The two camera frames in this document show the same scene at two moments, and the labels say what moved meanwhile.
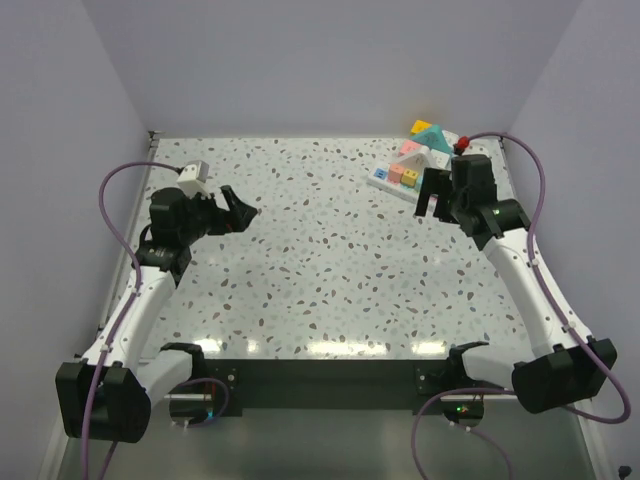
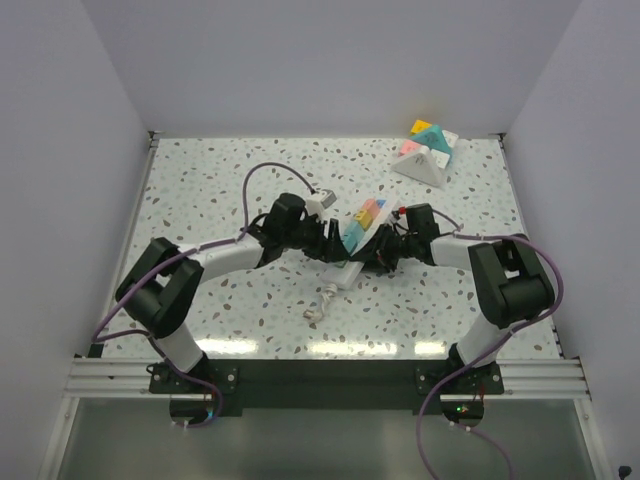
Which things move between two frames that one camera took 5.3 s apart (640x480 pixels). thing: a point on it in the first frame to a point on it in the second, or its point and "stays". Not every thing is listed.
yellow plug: [409, 177] to [364, 218]
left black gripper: [242, 213] to [328, 249]
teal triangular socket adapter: [432, 137] stays
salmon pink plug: [395, 172] to [372, 206]
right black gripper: [435, 181] to [375, 253]
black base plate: [329, 384] stays
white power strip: [399, 190] to [372, 215]
